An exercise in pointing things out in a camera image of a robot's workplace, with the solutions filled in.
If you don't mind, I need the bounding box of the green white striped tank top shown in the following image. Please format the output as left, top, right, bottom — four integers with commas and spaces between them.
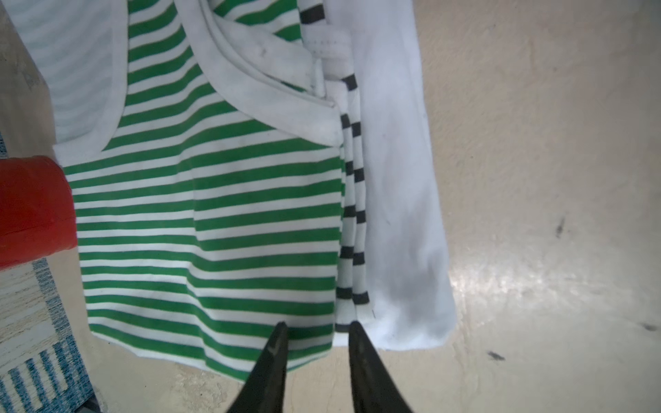
3, 1, 344, 380

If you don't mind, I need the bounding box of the red cup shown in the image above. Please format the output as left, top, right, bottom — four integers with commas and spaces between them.
1, 156, 77, 270

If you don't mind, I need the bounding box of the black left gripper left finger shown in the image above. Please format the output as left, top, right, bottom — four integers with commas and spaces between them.
227, 322, 288, 413

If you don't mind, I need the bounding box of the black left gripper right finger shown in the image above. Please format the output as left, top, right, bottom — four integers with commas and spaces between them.
349, 321, 412, 413

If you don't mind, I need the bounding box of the black white striped shirt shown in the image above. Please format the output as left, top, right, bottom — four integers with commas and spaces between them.
297, 1, 375, 335

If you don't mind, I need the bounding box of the white tank top navy trim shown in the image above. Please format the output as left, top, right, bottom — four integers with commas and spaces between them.
325, 1, 457, 351

